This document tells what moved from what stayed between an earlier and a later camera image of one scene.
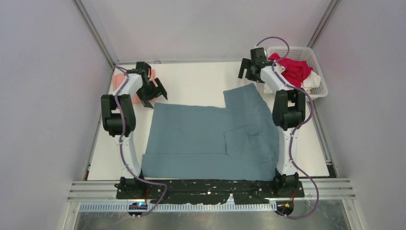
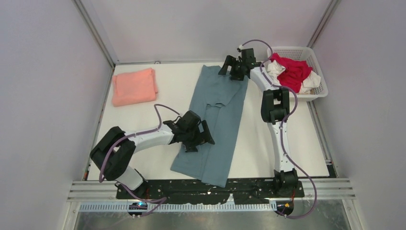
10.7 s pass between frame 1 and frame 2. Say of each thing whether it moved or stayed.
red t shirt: stayed
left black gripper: moved
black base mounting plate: stayed
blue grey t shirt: moved
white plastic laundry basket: stayed
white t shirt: stayed
